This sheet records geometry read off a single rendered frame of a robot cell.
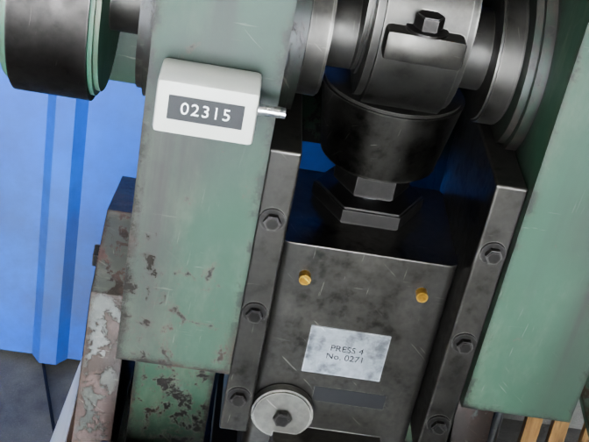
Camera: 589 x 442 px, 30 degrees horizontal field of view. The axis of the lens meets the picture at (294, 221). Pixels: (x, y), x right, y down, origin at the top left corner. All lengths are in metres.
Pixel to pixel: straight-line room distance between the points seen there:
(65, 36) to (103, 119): 1.40
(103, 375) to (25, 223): 1.00
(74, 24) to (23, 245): 1.61
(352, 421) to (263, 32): 0.40
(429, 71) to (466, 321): 0.21
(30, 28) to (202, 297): 0.25
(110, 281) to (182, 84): 0.66
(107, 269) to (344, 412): 0.48
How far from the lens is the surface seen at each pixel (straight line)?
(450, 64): 0.82
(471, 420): 1.46
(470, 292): 0.90
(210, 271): 0.87
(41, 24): 0.83
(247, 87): 0.76
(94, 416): 1.44
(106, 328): 1.39
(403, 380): 0.99
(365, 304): 0.94
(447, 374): 0.95
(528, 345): 0.93
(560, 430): 2.29
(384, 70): 0.84
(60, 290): 2.42
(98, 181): 2.29
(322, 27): 0.85
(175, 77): 0.75
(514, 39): 0.87
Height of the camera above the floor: 1.65
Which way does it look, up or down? 31 degrees down
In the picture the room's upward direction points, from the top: 11 degrees clockwise
